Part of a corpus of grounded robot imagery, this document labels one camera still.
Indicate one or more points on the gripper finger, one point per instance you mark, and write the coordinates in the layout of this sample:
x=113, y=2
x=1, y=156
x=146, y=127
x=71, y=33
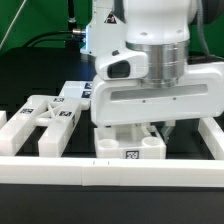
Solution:
x=167, y=129

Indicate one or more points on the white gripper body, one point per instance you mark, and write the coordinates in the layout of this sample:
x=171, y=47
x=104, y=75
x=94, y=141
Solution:
x=120, y=96

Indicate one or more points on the white chair seat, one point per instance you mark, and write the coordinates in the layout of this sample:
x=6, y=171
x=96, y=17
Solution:
x=137, y=141

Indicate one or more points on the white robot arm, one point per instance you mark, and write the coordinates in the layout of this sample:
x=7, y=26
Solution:
x=140, y=50

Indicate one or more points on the white left block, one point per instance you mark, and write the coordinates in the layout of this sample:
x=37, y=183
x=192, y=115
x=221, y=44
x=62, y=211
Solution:
x=3, y=118

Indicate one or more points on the thin grey rod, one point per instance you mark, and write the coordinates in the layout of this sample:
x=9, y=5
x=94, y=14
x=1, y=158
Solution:
x=12, y=23

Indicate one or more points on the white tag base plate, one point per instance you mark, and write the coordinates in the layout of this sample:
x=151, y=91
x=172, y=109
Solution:
x=77, y=89

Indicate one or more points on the white right rail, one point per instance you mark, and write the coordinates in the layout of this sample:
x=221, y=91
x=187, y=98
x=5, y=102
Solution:
x=213, y=137

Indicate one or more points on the white rail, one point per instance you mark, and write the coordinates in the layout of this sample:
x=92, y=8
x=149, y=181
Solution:
x=111, y=172
x=213, y=137

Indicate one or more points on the white chair back frame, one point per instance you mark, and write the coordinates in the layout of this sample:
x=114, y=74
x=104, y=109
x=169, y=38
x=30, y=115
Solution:
x=58, y=114

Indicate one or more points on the white front rail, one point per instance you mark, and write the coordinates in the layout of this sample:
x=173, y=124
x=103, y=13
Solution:
x=111, y=172

